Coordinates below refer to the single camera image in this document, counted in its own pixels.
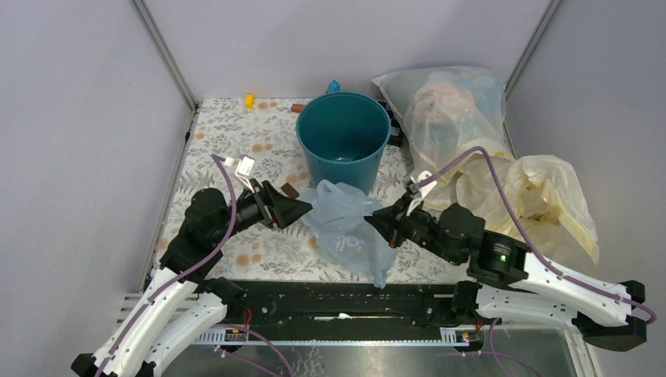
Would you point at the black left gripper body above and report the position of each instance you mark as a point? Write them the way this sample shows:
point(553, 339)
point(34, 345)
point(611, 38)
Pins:
point(249, 212)

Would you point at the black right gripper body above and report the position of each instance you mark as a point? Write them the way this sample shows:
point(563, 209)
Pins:
point(418, 227)

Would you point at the light blue plastic trash bag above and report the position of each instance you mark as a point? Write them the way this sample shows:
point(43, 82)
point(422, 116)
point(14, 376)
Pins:
point(337, 220)

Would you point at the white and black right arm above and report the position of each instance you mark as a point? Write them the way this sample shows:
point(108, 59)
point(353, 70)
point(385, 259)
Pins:
point(507, 282)

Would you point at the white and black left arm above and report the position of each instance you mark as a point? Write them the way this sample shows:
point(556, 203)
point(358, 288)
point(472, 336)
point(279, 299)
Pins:
point(181, 302)

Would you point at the teal plastic trash bin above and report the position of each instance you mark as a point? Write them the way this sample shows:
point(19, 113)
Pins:
point(343, 136)

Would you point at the blue object behind bin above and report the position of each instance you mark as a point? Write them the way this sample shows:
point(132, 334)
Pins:
point(333, 87)

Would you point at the small brown block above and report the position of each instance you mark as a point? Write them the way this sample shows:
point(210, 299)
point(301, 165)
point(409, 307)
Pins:
point(289, 191)

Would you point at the floral patterned table cloth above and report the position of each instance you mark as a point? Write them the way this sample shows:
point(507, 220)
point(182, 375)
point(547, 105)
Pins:
point(266, 133)

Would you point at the black white checkered board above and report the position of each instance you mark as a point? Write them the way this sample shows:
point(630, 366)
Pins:
point(396, 134)

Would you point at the small brown cylinder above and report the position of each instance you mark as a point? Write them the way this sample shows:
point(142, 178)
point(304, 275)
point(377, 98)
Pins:
point(297, 108)

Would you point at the small yellow block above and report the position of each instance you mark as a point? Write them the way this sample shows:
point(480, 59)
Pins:
point(249, 101)

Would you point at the clear bag with stuffed items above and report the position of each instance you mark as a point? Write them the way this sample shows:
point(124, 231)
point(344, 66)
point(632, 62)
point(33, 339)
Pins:
point(442, 112)

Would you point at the yellowish crumpled plastic bag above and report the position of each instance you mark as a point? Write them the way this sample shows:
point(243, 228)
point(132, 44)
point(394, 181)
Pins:
point(542, 191)

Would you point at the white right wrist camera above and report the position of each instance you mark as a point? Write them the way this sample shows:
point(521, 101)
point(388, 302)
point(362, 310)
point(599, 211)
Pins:
point(418, 189)

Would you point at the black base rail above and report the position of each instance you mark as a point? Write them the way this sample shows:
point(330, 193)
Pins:
point(291, 305)

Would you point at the white slotted cable duct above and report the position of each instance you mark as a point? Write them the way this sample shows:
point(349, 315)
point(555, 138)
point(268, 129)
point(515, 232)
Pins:
point(337, 336)

